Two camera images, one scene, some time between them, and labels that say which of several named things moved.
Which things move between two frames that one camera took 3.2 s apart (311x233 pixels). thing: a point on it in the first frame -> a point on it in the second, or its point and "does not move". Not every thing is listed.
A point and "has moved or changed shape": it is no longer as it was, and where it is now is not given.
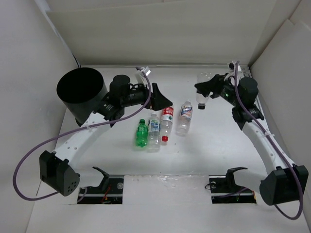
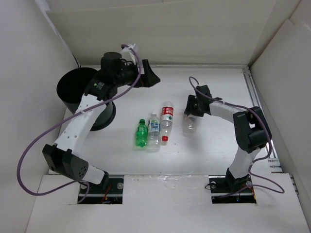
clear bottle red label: (166, 123) does not move
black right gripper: (213, 86) -> (190, 108)
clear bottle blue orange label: (184, 121) has moved or changed shape
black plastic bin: (81, 89) does not move
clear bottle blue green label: (154, 134) does not move
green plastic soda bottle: (142, 133) does not move
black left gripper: (157, 101) -> (149, 78)
